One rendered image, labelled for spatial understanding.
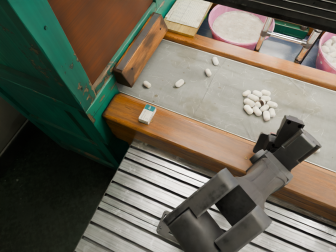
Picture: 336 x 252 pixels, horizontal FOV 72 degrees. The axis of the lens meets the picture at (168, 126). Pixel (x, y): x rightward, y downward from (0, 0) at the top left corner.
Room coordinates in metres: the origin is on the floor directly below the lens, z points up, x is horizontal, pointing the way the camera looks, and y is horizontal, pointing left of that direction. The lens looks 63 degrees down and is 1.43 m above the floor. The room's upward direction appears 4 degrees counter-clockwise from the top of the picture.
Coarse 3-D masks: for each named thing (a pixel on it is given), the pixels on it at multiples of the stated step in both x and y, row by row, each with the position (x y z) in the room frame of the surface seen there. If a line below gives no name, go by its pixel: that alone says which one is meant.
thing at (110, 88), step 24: (168, 0) 0.89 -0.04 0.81; (24, 96) 0.54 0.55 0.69; (48, 96) 0.43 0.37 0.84; (96, 96) 0.42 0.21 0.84; (48, 120) 0.55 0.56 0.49; (72, 120) 0.45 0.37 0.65; (96, 120) 0.38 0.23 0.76; (72, 144) 0.56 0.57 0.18; (96, 144) 0.40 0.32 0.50; (120, 144) 0.44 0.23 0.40
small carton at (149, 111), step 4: (148, 104) 0.41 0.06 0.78; (144, 108) 0.40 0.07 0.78; (148, 108) 0.39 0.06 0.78; (152, 108) 0.39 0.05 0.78; (144, 112) 0.38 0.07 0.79; (148, 112) 0.38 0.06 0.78; (152, 112) 0.38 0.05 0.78; (140, 116) 0.37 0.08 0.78; (144, 116) 0.37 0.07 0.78; (148, 116) 0.36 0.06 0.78; (152, 116) 0.37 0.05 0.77; (140, 120) 0.36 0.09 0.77; (144, 120) 0.35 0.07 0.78; (148, 120) 0.35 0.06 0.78
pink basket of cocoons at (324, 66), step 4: (328, 32) 0.70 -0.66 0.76; (324, 36) 0.68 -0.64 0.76; (328, 36) 0.69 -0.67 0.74; (320, 40) 0.65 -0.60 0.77; (324, 40) 0.68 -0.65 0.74; (320, 44) 0.63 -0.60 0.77; (320, 48) 0.61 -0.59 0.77; (320, 52) 0.59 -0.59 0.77; (320, 56) 0.59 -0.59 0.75; (324, 56) 0.57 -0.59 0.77; (316, 60) 0.61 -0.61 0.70; (320, 60) 0.58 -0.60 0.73; (324, 60) 0.56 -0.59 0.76; (316, 64) 0.60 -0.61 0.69; (320, 64) 0.57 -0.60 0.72; (324, 64) 0.56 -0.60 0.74; (328, 64) 0.54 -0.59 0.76; (316, 68) 0.59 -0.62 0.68; (320, 68) 0.57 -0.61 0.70; (324, 68) 0.55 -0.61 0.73; (328, 68) 0.54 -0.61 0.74; (332, 68) 0.52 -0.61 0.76; (332, 72) 0.52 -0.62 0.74
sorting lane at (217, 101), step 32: (160, 64) 0.62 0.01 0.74; (192, 64) 0.60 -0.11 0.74; (224, 64) 0.59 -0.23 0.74; (160, 96) 0.47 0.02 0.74; (192, 96) 0.46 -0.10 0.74; (224, 96) 0.45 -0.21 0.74; (288, 96) 0.43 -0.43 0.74; (320, 96) 0.42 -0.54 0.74; (224, 128) 0.32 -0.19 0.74; (256, 128) 0.32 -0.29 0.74; (320, 128) 0.30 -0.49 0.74; (320, 160) 0.19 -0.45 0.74
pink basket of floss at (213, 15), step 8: (216, 8) 0.89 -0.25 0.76; (224, 8) 0.90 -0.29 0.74; (208, 16) 0.83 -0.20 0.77; (216, 16) 0.87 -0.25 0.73; (256, 16) 0.86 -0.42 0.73; (264, 16) 0.83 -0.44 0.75; (208, 24) 0.79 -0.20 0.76; (272, 24) 0.76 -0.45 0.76; (224, 40) 0.69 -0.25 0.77; (248, 48) 0.68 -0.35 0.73
